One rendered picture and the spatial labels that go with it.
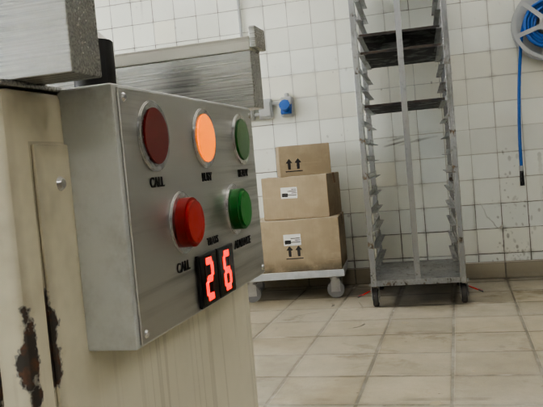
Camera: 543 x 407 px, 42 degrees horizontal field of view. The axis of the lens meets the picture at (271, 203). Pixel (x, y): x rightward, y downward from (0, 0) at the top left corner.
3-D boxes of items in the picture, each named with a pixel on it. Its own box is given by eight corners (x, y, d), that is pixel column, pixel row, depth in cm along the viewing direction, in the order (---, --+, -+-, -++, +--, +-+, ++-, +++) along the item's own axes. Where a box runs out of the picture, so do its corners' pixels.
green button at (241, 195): (220, 232, 52) (216, 190, 52) (233, 227, 55) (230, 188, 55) (242, 230, 51) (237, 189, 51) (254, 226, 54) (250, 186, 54)
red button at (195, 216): (164, 251, 42) (159, 200, 42) (183, 244, 45) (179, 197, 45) (190, 249, 42) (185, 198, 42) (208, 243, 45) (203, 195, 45)
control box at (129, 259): (82, 352, 38) (54, 89, 37) (228, 274, 61) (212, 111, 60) (145, 351, 37) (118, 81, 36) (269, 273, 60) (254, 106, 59)
